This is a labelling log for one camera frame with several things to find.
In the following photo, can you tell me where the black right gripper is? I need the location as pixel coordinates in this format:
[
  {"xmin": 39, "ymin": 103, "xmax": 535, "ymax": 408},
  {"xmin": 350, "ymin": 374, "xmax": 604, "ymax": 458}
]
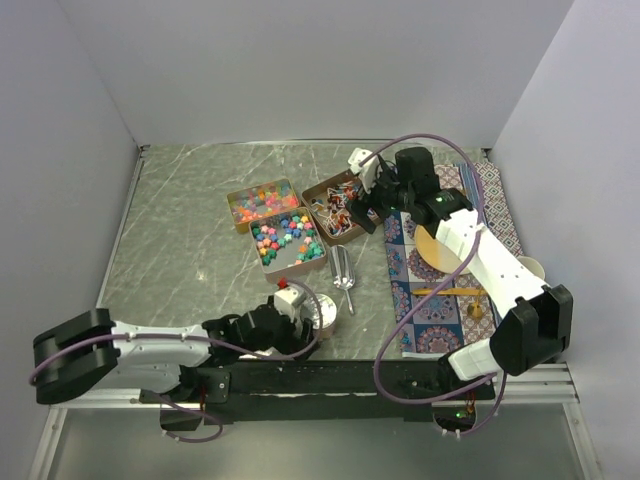
[{"xmin": 345, "ymin": 161, "xmax": 415, "ymax": 234}]

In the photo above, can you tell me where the silver metal scoop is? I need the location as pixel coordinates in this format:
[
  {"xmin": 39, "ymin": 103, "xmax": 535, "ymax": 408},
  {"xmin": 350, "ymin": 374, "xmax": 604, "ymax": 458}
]
[{"xmin": 329, "ymin": 245, "xmax": 356, "ymax": 315}]

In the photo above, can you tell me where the clear glass jar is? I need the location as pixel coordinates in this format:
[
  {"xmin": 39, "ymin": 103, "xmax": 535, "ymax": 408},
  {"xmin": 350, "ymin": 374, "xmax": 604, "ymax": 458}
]
[{"xmin": 315, "ymin": 318, "xmax": 336, "ymax": 339}]

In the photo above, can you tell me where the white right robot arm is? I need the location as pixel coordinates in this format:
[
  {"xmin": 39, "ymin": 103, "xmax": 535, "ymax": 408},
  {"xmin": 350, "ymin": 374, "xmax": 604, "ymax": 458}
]
[{"xmin": 347, "ymin": 147, "xmax": 573, "ymax": 399}]

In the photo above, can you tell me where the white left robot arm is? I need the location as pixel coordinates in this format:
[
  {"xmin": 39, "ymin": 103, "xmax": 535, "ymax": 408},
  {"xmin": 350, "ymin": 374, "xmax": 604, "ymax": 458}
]
[{"xmin": 29, "ymin": 303, "xmax": 319, "ymax": 405}]

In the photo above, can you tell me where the pink tin of star candies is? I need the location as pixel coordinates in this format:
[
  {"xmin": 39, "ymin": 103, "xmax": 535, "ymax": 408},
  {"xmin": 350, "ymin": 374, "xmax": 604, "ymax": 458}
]
[{"xmin": 249, "ymin": 207, "xmax": 328, "ymax": 284}]

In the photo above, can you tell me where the gold tin of gummy candies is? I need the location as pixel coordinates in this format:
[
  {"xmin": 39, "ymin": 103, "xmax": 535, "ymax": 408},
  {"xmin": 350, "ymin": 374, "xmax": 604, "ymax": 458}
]
[{"xmin": 226, "ymin": 178, "xmax": 301, "ymax": 234}]

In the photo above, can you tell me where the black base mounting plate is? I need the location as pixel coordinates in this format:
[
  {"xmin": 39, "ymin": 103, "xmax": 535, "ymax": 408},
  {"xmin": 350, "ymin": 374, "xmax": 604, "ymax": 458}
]
[{"xmin": 165, "ymin": 360, "xmax": 494, "ymax": 425}]

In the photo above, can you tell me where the cream and orange plate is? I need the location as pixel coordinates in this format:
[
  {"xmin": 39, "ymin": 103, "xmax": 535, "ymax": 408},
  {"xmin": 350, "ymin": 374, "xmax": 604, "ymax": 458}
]
[{"xmin": 414, "ymin": 226, "xmax": 462, "ymax": 274}]

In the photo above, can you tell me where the patterned blue cloth mat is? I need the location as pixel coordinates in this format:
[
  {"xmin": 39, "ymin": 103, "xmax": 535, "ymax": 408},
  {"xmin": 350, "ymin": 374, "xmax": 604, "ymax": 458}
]
[{"xmin": 384, "ymin": 163, "xmax": 523, "ymax": 354}]

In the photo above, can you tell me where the light blue mug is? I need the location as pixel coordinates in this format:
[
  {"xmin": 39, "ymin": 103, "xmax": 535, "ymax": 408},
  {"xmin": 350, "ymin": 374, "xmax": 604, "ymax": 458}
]
[{"xmin": 518, "ymin": 256, "xmax": 546, "ymax": 280}]

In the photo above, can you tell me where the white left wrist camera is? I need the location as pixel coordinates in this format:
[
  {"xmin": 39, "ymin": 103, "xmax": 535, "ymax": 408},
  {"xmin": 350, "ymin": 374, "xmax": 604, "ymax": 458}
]
[{"xmin": 273, "ymin": 284, "xmax": 307, "ymax": 322}]

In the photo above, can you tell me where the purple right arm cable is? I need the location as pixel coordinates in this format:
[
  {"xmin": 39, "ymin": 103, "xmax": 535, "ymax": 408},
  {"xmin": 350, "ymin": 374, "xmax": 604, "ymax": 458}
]
[{"xmin": 357, "ymin": 132, "xmax": 508, "ymax": 437}]

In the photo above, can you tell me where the aluminium frame rail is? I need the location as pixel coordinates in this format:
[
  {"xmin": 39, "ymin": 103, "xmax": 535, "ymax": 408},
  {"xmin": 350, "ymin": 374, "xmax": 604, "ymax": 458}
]
[{"xmin": 29, "ymin": 364, "xmax": 602, "ymax": 479}]

